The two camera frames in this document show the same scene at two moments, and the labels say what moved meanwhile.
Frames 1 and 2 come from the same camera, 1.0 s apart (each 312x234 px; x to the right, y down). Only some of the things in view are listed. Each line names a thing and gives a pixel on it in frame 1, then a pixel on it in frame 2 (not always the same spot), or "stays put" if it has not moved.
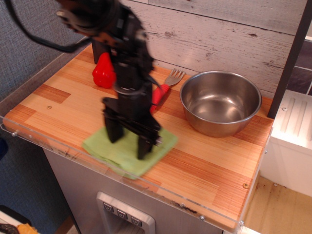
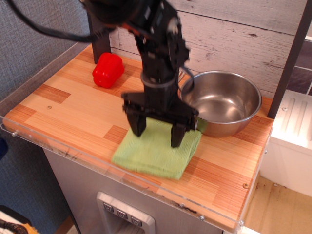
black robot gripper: [132, 109] to [161, 100]
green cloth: [122, 157] to [152, 152]
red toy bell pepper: [104, 73] stays put
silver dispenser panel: [119, 217] stays put
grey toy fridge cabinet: [103, 203] stays put
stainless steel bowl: [219, 103] stays put
